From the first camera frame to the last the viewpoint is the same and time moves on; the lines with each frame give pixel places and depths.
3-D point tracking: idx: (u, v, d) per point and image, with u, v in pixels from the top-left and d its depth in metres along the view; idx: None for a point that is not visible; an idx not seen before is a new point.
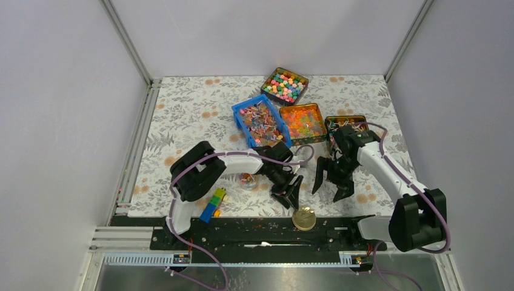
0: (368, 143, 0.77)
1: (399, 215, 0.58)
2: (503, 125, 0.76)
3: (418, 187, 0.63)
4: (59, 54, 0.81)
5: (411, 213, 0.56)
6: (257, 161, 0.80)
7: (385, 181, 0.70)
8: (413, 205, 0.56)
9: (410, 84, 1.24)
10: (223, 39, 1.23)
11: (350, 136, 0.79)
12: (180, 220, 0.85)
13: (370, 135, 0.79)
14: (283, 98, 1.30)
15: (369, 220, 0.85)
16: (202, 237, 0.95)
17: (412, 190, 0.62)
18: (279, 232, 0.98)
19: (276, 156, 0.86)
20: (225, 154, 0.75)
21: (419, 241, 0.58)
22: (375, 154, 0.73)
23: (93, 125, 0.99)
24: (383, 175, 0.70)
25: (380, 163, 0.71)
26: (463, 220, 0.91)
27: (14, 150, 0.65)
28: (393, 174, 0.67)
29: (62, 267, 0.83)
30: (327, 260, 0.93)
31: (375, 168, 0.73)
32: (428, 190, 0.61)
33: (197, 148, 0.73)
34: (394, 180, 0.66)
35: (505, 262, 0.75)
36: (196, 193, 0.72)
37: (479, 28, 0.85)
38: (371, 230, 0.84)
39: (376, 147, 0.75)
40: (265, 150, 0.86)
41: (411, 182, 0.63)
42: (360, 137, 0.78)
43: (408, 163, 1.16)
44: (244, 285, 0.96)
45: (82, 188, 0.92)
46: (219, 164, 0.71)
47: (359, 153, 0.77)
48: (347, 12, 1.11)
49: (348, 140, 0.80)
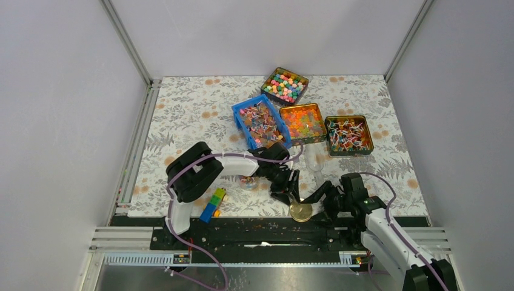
0: (374, 210, 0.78)
1: (408, 287, 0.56)
2: (503, 124, 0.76)
3: (425, 256, 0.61)
4: (59, 53, 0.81)
5: (421, 285, 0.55)
6: (251, 163, 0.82)
7: (392, 249, 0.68)
8: (421, 276, 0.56)
9: (410, 84, 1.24)
10: (223, 39, 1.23)
11: (357, 202, 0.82)
12: (180, 217, 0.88)
13: (377, 202, 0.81)
14: (283, 98, 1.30)
15: (378, 241, 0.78)
16: (202, 237, 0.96)
17: (419, 260, 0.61)
18: (279, 232, 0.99)
19: (271, 156, 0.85)
20: (222, 155, 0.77)
21: None
22: (382, 221, 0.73)
23: (93, 125, 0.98)
24: (391, 245, 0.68)
25: (386, 232, 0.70)
26: (463, 220, 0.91)
27: (14, 148, 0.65)
28: (400, 243, 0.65)
29: (61, 268, 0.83)
30: (327, 260, 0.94)
31: (384, 239, 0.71)
32: (435, 261, 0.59)
33: (194, 148, 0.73)
34: (402, 250, 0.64)
35: (505, 264, 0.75)
36: (193, 194, 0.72)
37: (479, 27, 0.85)
38: (379, 256, 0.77)
39: (383, 213, 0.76)
40: (261, 151, 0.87)
41: (419, 253, 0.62)
42: (367, 204, 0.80)
43: (407, 163, 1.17)
44: (244, 285, 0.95)
45: (82, 188, 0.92)
46: (218, 165, 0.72)
47: (368, 221, 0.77)
48: (347, 11, 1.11)
49: (356, 206, 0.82)
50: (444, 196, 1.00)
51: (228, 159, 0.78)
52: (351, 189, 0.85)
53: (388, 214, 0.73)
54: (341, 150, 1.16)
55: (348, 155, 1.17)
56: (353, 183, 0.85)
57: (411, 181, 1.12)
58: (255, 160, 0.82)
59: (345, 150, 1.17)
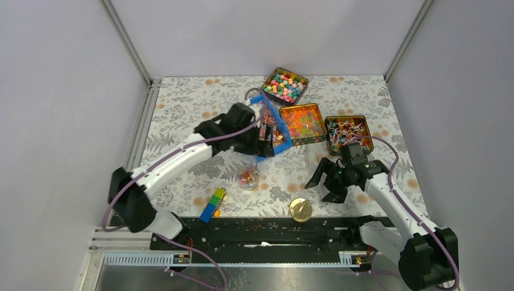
0: (376, 174, 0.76)
1: (409, 254, 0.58)
2: (503, 124, 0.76)
3: (428, 225, 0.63)
4: (59, 53, 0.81)
5: (423, 254, 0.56)
6: (202, 147, 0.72)
7: (393, 215, 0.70)
8: (423, 244, 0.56)
9: (410, 83, 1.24)
10: (223, 40, 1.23)
11: (358, 166, 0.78)
12: (161, 228, 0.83)
13: (379, 165, 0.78)
14: (283, 98, 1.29)
15: (376, 230, 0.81)
16: (202, 237, 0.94)
17: (422, 228, 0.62)
18: (279, 232, 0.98)
19: (233, 125, 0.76)
20: (146, 172, 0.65)
21: (430, 279, 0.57)
22: (383, 186, 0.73)
23: (93, 125, 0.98)
24: (393, 211, 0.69)
25: (388, 199, 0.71)
26: (463, 220, 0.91)
27: (14, 149, 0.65)
28: (402, 211, 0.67)
29: (61, 268, 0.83)
30: (327, 260, 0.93)
31: (385, 204, 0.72)
32: (438, 230, 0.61)
33: (113, 181, 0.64)
34: (405, 218, 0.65)
35: (505, 264, 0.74)
36: (139, 222, 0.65)
37: (478, 27, 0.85)
38: (377, 242, 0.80)
39: (385, 177, 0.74)
40: (219, 121, 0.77)
41: (422, 222, 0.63)
42: (368, 167, 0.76)
43: (408, 163, 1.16)
44: (244, 285, 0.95)
45: (82, 188, 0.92)
46: (139, 195, 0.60)
47: (367, 185, 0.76)
48: (347, 12, 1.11)
49: (356, 170, 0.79)
50: (445, 196, 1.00)
51: (159, 171, 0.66)
52: (348, 154, 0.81)
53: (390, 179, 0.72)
54: None
55: None
56: (351, 150, 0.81)
57: (411, 181, 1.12)
58: (206, 142, 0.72)
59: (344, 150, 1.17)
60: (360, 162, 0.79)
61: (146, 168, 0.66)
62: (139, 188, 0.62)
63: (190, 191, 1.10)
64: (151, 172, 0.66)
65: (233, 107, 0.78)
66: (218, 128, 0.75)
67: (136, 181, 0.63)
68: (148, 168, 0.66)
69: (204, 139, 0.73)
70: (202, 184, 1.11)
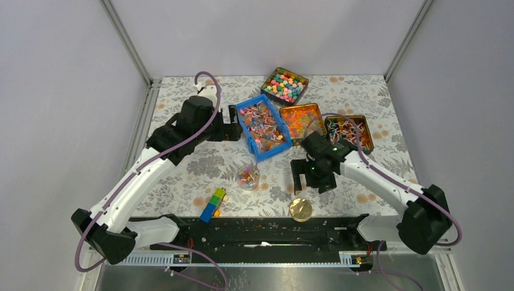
0: (347, 155, 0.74)
1: (409, 224, 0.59)
2: (503, 124, 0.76)
3: (416, 189, 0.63)
4: (59, 53, 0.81)
5: (421, 219, 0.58)
6: (157, 163, 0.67)
7: (379, 190, 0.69)
8: (419, 210, 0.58)
9: (410, 83, 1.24)
10: (223, 39, 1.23)
11: (327, 152, 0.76)
12: (155, 239, 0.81)
13: (346, 145, 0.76)
14: (283, 98, 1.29)
15: (371, 222, 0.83)
16: (202, 237, 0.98)
17: (412, 194, 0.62)
18: (279, 232, 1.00)
19: (189, 125, 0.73)
20: (106, 208, 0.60)
21: (434, 238, 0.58)
22: (359, 165, 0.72)
23: (93, 125, 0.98)
24: (379, 187, 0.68)
25: (370, 176, 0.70)
26: (464, 220, 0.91)
27: (14, 149, 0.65)
28: (388, 183, 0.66)
29: (60, 268, 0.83)
30: (327, 260, 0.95)
31: (368, 182, 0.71)
32: (425, 190, 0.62)
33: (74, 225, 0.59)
34: (392, 190, 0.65)
35: (506, 264, 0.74)
36: (120, 253, 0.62)
37: (478, 28, 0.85)
38: (375, 231, 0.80)
39: (357, 156, 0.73)
40: (174, 124, 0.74)
41: (409, 187, 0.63)
42: (336, 150, 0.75)
43: (408, 163, 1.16)
44: (244, 285, 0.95)
45: (81, 188, 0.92)
46: (102, 235, 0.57)
47: (343, 169, 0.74)
48: (347, 12, 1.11)
49: (328, 157, 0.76)
50: (445, 196, 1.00)
51: (117, 205, 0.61)
52: (312, 147, 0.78)
53: (363, 157, 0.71)
54: None
55: None
56: (313, 141, 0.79)
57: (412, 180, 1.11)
58: (162, 156, 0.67)
59: None
60: (327, 148, 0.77)
61: (102, 205, 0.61)
62: (102, 227, 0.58)
63: (190, 191, 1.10)
64: (109, 208, 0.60)
65: (184, 103, 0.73)
66: (174, 133, 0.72)
67: (96, 221, 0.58)
68: (105, 205, 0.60)
69: (159, 153, 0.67)
70: (202, 184, 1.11)
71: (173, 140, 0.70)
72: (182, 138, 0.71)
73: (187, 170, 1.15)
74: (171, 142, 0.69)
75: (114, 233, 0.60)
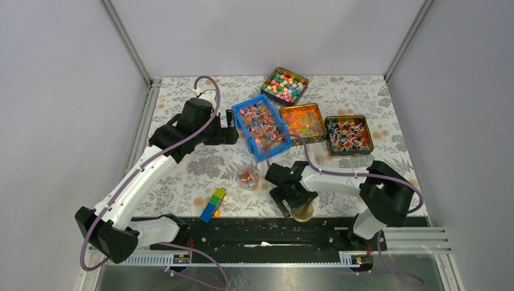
0: (302, 172, 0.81)
1: (374, 206, 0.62)
2: (503, 124, 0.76)
3: (362, 171, 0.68)
4: (59, 54, 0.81)
5: (379, 197, 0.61)
6: (160, 160, 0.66)
7: (338, 188, 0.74)
8: (371, 190, 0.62)
9: (410, 83, 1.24)
10: (222, 40, 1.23)
11: (288, 177, 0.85)
12: (154, 239, 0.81)
13: (299, 163, 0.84)
14: (283, 98, 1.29)
15: (359, 219, 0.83)
16: (202, 237, 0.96)
17: (360, 177, 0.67)
18: (279, 232, 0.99)
19: (190, 123, 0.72)
20: (109, 205, 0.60)
21: (403, 207, 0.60)
22: (314, 174, 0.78)
23: (93, 125, 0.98)
24: (335, 185, 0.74)
25: (324, 179, 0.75)
26: (465, 220, 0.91)
27: (14, 148, 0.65)
28: (339, 177, 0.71)
29: (58, 268, 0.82)
30: (327, 260, 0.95)
31: (327, 185, 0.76)
32: (370, 168, 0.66)
33: (79, 223, 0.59)
34: (345, 182, 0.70)
35: (507, 264, 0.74)
36: (124, 251, 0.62)
37: (479, 26, 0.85)
38: (363, 225, 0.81)
39: (310, 168, 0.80)
40: (174, 123, 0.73)
41: (355, 173, 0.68)
42: (293, 173, 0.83)
43: (408, 163, 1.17)
44: (244, 285, 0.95)
45: (81, 188, 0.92)
46: (108, 231, 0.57)
47: (306, 185, 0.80)
48: (347, 12, 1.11)
49: (290, 181, 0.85)
50: (445, 196, 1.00)
51: (122, 201, 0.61)
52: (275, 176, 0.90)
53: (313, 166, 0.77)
54: (341, 150, 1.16)
55: (348, 155, 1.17)
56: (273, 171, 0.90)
57: (412, 181, 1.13)
58: (165, 153, 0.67)
59: (344, 150, 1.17)
60: (285, 174, 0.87)
61: (107, 202, 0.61)
62: (107, 224, 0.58)
63: (190, 191, 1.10)
64: (114, 204, 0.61)
65: (185, 104, 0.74)
66: (176, 131, 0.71)
67: (100, 218, 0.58)
68: (110, 201, 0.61)
69: (162, 150, 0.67)
70: (202, 184, 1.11)
71: (175, 139, 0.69)
72: (184, 136, 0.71)
73: (187, 170, 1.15)
74: (173, 140, 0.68)
75: (118, 230, 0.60)
